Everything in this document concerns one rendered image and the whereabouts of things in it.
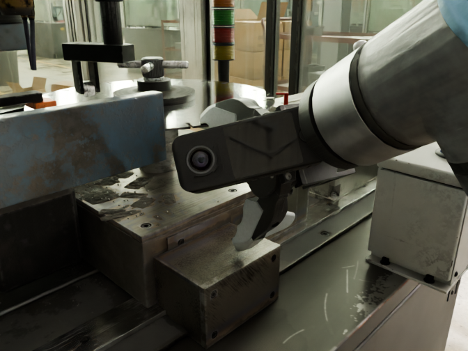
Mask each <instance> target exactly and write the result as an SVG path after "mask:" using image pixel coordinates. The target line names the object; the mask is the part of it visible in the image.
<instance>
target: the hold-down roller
mask: <svg viewBox="0 0 468 351"><path fill-rule="evenodd" d="M83 83H84V94H82V95H83V97H92V96H94V95H95V87H94V84H93V82H92V81H83Z"/></svg>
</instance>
